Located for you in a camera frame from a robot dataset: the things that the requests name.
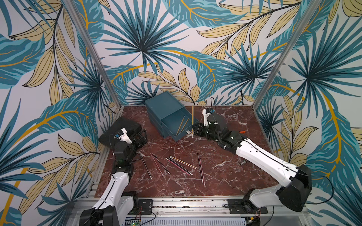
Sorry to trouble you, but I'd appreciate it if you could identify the yellow pencil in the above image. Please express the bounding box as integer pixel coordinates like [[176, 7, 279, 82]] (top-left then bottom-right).
[[176, 116, 185, 136], [191, 105, 194, 138], [170, 156, 197, 169], [182, 118, 189, 131]]

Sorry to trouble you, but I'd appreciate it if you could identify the black pencil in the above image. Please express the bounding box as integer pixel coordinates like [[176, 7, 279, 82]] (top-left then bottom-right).
[[169, 158, 193, 175], [197, 153, 204, 183], [140, 154, 152, 180], [151, 153, 171, 175]]

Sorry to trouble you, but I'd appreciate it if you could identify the red pencil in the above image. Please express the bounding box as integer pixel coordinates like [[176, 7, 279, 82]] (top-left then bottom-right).
[[150, 153, 164, 177], [198, 154, 206, 188], [166, 158, 190, 175]]

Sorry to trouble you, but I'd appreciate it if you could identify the teal top drawer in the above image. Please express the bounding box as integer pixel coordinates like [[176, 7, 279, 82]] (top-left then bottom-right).
[[161, 107, 199, 141]]

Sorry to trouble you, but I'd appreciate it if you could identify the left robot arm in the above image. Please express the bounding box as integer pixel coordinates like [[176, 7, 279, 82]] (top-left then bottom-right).
[[79, 128, 148, 226]]

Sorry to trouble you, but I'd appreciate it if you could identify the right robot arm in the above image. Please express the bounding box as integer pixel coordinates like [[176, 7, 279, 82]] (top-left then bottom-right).
[[192, 108, 312, 213]]

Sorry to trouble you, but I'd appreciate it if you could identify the teal three-drawer cabinet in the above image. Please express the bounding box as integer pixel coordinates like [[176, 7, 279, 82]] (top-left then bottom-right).
[[145, 91, 184, 138]]

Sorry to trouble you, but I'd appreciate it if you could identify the black cloth cover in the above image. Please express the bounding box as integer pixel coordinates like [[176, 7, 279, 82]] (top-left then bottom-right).
[[99, 116, 141, 148]]

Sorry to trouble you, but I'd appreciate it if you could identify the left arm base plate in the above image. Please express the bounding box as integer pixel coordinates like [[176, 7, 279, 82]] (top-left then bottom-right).
[[133, 199, 153, 216]]

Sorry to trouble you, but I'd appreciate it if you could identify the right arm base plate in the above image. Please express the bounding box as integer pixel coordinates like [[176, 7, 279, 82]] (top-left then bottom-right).
[[224, 199, 268, 215]]

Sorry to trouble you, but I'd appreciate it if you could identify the aluminium front rail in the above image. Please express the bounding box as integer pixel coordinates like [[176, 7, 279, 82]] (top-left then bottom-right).
[[66, 197, 312, 226]]

